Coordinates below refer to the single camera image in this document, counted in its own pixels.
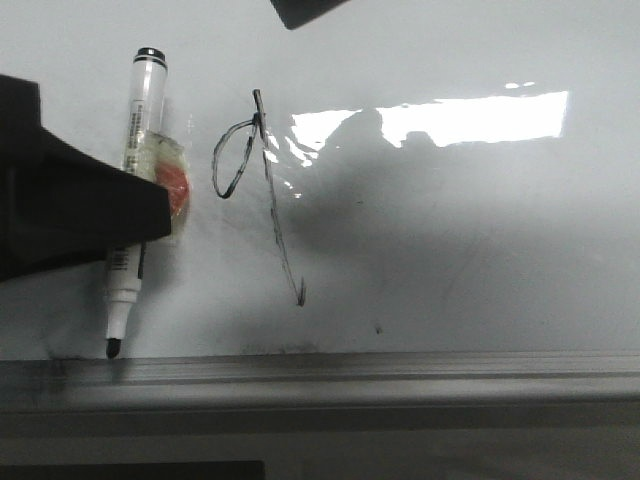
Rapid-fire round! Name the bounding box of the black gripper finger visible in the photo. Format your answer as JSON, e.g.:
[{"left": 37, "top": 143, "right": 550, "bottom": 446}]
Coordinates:
[
  {"left": 1, "top": 76, "right": 171, "bottom": 280},
  {"left": 270, "top": 0, "right": 347, "bottom": 30}
]

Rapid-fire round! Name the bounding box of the white whiteboard marker black tip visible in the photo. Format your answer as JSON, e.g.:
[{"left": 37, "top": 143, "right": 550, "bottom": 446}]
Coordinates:
[{"left": 105, "top": 47, "right": 168, "bottom": 359}]

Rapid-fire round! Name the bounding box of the white whiteboard with aluminium frame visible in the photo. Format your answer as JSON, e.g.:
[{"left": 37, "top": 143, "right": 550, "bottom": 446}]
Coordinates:
[{"left": 1, "top": 1, "right": 639, "bottom": 437}]

